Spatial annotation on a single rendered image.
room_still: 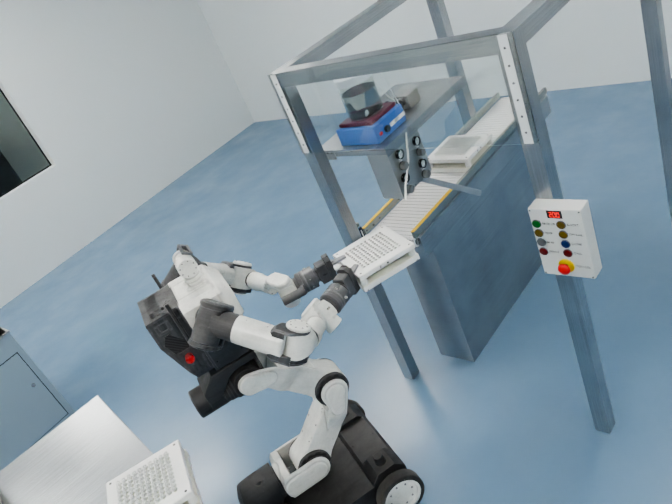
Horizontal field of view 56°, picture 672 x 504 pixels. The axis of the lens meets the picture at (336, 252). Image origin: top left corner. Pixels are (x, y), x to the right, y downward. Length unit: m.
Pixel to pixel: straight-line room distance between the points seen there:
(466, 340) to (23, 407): 2.62
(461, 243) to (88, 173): 5.01
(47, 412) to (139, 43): 4.59
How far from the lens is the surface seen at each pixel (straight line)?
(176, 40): 7.95
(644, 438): 2.79
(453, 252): 2.94
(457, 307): 3.02
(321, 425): 2.61
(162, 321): 2.13
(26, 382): 4.23
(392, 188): 2.50
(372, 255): 2.36
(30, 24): 7.20
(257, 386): 2.36
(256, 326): 1.94
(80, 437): 2.55
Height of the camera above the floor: 2.15
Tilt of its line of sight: 28 degrees down
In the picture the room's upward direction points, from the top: 25 degrees counter-clockwise
